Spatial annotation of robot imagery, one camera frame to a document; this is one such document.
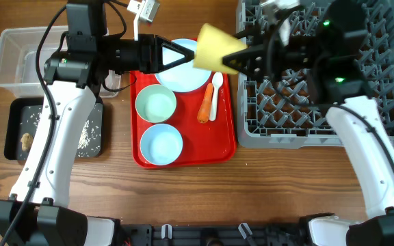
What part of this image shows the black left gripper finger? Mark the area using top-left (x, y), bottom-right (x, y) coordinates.
top-left (154, 35), bottom-right (194, 57)
top-left (155, 57), bottom-right (194, 73)

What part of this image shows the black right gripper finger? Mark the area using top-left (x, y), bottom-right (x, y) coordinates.
top-left (233, 25), bottom-right (263, 43)
top-left (222, 46), bottom-right (267, 81)

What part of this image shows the yellow plastic cup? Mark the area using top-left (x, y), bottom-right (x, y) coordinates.
top-left (193, 23), bottom-right (247, 74)

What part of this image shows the mint green bowl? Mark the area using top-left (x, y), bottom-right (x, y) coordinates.
top-left (135, 84), bottom-right (177, 124)

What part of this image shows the orange carrot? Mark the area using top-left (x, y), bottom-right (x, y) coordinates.
top-left (197, 83), bottom-right (214, 124)

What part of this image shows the light blue bowl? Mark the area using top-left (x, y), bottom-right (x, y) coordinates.
top-left (140, 124), bottom-right (183, 166)

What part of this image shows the pile of white rice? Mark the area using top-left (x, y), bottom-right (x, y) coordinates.
top-left (16, 103), bottom-right (103, 161)

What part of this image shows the brown food lump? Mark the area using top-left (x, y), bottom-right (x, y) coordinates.
top-left (20, 133), bottom-right (34, 152)

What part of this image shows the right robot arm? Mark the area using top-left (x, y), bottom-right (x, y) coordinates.
top-left (222, 1), bottom-right (394, 245)

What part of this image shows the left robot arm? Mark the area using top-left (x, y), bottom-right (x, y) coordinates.
top-left (0, 1), bottom-right (194, 245)

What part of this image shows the grey dishwasher rack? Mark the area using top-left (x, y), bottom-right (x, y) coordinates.
top-left (237, 0), bottom-right (394, 149)

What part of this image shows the clear plastic waste bin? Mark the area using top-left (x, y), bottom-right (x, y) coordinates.
top-left (0, 26), bottom-right (121, 98)

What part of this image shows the black food waste tray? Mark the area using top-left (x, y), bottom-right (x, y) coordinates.
top-left (3, 96), bottom-right (105, 161)

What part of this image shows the light blue plate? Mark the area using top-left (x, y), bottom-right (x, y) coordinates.
top-left (155, 38), bottom-right (212, 92)

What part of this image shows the white plastic spoon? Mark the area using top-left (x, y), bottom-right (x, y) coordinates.
top-left (209, 72), bottom-right (223, 121)

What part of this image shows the red serving tray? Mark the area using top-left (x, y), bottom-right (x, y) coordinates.
top-left (129, 72), bottom-right (237, 169)

